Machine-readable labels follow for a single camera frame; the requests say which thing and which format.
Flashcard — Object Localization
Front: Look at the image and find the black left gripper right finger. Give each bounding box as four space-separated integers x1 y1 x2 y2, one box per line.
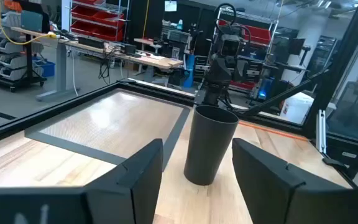
232 138 353 224

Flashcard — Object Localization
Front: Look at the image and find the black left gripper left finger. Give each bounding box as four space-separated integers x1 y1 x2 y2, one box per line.
83 138 165 224

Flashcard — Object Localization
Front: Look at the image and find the tall black cup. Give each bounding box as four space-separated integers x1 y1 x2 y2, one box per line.
183 105 240 187

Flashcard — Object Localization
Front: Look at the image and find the blue barrel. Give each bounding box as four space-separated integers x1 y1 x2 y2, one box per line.
183 54 196 89

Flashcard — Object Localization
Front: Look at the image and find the orange tape strip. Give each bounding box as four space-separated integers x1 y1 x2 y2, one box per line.
238 120 310 142

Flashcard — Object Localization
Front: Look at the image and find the beige placemat with grey border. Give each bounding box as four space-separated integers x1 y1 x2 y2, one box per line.
24 88 196 172

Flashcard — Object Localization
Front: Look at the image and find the wooden top workbench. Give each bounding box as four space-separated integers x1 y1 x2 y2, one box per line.
11 26 185 103

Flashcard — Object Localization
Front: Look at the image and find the white paper sign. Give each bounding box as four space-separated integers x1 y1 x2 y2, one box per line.
164 0 178 12

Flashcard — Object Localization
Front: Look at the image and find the white container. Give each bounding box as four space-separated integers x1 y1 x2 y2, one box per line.
279 91 315 125

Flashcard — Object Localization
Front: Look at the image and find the black server rack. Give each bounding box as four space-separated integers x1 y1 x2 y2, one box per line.
306 35 339 78

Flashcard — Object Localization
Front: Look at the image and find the black mesh panel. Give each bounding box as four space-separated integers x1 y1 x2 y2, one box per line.
326 81 358 141

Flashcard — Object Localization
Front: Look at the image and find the shelf rack with red trays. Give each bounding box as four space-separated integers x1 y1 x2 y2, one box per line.
69 0 129 43

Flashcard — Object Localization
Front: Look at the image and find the blue storage bin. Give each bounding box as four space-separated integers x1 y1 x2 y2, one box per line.
32 57 57 78

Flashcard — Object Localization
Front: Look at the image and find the rack of grey bins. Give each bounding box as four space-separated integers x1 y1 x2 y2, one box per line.
0 0 48 93

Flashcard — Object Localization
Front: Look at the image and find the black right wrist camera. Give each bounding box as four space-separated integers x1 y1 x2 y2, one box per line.
219 34 242 58

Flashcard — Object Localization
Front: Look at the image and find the wire shelf with red bins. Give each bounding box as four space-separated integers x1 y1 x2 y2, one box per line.
211 7 279 94

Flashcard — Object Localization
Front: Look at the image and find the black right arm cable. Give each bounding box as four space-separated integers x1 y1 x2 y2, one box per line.
213 2 252 42

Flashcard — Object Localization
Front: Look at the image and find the black partition wall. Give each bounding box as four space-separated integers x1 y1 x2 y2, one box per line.
129 0 220 58

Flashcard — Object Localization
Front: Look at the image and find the silver aluminium bracket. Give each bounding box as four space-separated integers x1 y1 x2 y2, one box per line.
315 109 327 154

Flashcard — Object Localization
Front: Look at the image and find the yellow hanging cable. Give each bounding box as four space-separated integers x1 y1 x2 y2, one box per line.
142 0 151 40

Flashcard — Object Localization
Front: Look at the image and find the black vertical frame post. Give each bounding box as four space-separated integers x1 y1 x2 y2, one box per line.
302 0 358 138

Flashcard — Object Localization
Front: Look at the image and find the yellow cable with plug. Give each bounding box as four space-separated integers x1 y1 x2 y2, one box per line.
0 0 58 46

